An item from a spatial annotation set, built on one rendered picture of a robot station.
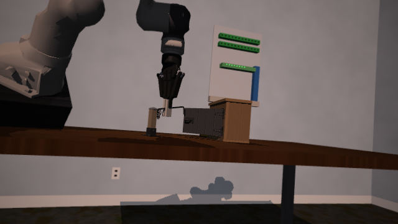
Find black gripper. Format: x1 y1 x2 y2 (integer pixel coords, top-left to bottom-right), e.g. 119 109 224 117
157 53 185 117

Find brown wooden cabinet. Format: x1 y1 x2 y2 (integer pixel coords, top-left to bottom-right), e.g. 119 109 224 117
183 98 252 143

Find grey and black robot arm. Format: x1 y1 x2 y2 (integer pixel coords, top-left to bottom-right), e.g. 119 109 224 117
0 0 191 98

